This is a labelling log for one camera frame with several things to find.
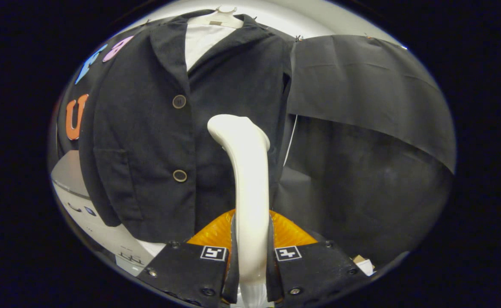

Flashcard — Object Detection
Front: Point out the cream mannequin torso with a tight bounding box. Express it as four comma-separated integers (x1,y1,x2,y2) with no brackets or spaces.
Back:
189,6,244,29

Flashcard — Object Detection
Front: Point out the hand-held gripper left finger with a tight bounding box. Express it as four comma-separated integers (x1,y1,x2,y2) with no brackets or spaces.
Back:
137,209,240,308

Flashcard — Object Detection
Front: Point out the black jacket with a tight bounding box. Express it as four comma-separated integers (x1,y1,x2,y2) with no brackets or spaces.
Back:
79,9,296,243

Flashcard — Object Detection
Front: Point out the black backdrop cloth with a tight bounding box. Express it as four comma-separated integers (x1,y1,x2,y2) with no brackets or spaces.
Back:
47,17,456,268

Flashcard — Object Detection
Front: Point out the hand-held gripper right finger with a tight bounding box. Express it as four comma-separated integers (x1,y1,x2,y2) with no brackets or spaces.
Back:
267,209,368,305

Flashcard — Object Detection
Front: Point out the grey cabinet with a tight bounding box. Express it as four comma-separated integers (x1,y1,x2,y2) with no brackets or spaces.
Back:
50,150,155,277

